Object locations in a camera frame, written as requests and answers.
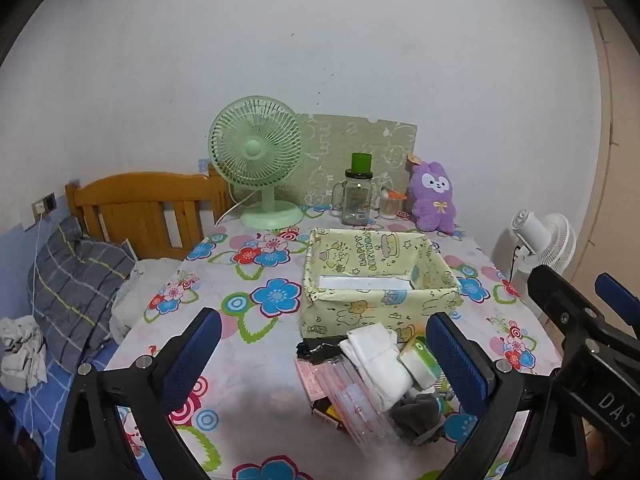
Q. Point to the floral tablecloth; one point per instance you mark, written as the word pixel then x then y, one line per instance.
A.
pixel 225 410

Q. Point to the white blanket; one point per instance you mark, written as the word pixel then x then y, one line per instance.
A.
pixel 145 285

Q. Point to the yellow cartoon print storage box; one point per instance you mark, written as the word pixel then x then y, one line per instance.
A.
pixel 365 310

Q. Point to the white cloth pack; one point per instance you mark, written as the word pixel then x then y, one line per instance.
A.
pixel 380 370

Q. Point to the white standing fan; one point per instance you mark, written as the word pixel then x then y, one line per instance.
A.
pixel 550 250

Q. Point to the pink packet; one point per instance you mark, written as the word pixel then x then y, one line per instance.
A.
pixel 350 400

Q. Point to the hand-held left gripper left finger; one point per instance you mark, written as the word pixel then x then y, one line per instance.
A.
pixel 197 355

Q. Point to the green tissue pack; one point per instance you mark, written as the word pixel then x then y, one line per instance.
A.
pixel 420 360

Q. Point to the grey plaid pillow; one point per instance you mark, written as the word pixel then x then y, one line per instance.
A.
pixel 75 280

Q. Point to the crumpled grey white cloth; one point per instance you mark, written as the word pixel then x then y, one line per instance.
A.
pixel 22 355

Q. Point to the yellow cartoon animal packet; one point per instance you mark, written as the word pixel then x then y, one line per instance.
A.
pixel 325 412

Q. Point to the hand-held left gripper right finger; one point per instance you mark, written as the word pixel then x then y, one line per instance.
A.
pixel 460 360

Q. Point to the wall socket panel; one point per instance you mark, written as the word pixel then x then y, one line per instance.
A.
pixel 49 203

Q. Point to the wooden bed headboard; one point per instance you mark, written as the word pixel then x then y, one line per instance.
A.
pixel 130 210

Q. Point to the black plastic bag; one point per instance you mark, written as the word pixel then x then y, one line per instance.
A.
pixel 315 350

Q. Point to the blue bed sheet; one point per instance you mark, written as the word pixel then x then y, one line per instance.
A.
pixel 50 410

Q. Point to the grey beige soft cloth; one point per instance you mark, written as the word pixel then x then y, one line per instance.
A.
pixel 415 415

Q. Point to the green desk fan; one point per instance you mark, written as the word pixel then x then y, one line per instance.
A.
pixel 255 150

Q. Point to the green patterned board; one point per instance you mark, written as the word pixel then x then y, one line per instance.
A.
pixel 340 150

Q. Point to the beige door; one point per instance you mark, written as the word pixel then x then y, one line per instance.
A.
pixel 620 160

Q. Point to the glass jar with green lid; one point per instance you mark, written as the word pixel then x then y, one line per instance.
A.
pixel 356 200

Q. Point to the purple plush bunny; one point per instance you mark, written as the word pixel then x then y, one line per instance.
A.
pixel 434 200

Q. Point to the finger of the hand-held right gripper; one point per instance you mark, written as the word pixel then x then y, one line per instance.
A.
pixel 560 300
pixel 617 295

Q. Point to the clear cotton swab jar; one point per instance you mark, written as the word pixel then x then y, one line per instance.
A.
pixel 390 207

